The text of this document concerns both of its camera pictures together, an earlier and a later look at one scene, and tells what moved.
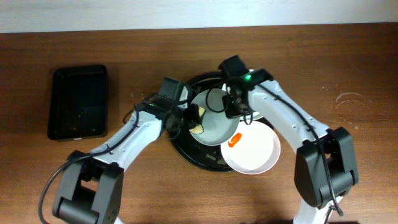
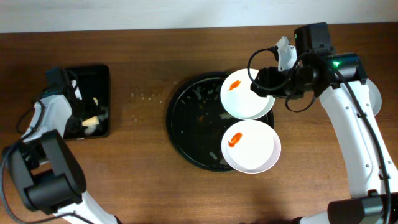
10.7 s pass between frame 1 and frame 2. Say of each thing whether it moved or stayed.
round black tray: stayed
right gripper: moved
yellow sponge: moved
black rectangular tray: stayed
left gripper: moved
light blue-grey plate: moved
